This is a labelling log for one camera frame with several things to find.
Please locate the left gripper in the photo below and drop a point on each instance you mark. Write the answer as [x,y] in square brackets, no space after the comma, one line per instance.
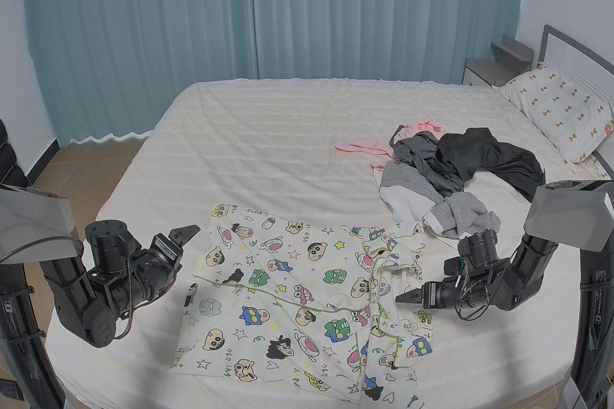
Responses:
[153,268]

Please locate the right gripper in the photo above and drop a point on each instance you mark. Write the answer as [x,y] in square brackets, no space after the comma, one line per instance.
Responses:
[446,294]

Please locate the grey and white sweater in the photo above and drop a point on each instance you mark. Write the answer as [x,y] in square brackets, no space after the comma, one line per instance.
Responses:
[460,210]

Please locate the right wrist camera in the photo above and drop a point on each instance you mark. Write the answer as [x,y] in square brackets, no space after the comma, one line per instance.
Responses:
[453,266]

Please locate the white printed pyjama top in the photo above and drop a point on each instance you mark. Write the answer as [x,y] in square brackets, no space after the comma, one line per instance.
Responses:
[288,292]

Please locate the white printed pillow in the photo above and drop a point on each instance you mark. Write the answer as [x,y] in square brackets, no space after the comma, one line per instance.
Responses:
[556,110]

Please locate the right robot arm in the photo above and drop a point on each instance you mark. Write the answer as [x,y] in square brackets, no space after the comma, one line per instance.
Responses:
[571,215]

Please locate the pink garment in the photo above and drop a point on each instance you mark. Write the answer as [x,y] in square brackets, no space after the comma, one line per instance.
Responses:
[359,146]

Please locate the dark grey garment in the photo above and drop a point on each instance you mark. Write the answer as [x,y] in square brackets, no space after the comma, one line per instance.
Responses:
[417,153]

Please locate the bed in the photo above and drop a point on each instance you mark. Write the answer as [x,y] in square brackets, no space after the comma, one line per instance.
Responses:
[288,148]

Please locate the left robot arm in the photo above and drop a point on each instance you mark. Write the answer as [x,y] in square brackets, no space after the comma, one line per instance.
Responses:
[29,225]

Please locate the black garment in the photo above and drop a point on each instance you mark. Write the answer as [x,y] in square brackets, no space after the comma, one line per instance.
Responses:
[494,158]

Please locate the grey bedside table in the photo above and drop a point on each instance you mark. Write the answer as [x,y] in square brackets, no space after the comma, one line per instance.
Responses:
[489,69]

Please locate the black chest of drawers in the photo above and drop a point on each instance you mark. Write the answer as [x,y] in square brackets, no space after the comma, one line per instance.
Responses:
[12,158]

